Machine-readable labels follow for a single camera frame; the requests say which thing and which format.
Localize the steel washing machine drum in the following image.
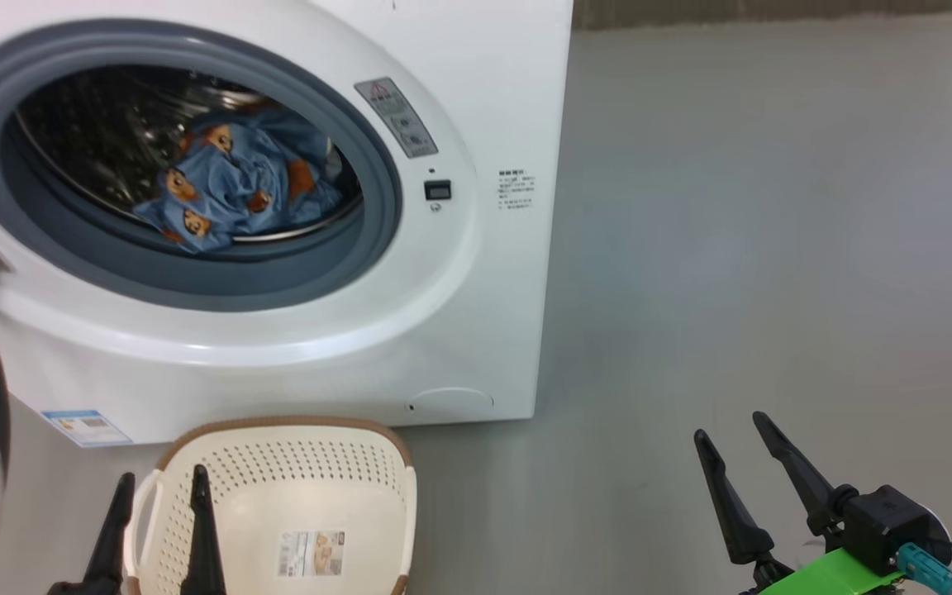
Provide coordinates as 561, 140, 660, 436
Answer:
13, 64, 364, 249

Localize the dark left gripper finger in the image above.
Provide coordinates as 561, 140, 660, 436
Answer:
46, 473, 136, 595
180, 464, 227, 595

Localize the grey rubber door gasket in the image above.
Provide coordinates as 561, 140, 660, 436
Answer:
0, 18, 404, 313

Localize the teal right camera connector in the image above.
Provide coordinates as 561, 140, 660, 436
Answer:
896, 543, 952, 595

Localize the small printed text sticker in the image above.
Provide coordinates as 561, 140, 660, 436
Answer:
498, 169, 536, 211

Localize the basket product label sticker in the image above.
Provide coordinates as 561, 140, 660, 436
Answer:
278, 531, 345, 578

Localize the white washing machine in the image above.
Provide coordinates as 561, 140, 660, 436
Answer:
0, 0, 574, 448

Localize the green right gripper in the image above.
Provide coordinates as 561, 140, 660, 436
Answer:
693, 412, 907, 595

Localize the blue bear print garment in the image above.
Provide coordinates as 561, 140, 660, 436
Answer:
133, 112, 345, 255

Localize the cream perforated laundry basket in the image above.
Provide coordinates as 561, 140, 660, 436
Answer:
123, 416, 417, 595

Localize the blue energy label sticker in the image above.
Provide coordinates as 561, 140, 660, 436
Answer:
40, 409, 134, 448

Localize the grey warning sticker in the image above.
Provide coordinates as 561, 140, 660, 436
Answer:
354, 78, 439, 159

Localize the round filter cover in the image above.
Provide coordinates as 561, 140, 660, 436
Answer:
406, 387, 495, 423

